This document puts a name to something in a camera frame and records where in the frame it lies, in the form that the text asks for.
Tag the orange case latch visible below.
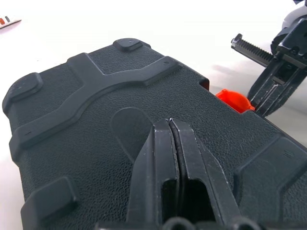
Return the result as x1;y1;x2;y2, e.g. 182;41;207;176
215;88;256;114

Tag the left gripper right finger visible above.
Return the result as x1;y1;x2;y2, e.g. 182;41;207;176
171;118;242;221

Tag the black plastic tool case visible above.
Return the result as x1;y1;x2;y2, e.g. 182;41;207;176
1;37;307;230

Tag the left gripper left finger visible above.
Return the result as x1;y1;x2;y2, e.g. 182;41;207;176
125;118;181;223

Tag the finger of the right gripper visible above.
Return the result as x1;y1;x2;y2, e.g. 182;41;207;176
247;59;286;111
256;69;307;118

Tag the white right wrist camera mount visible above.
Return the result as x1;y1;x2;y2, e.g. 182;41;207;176
281;6;307;32

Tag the white hot glue gun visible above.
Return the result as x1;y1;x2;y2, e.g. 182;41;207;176
0;15;23;30

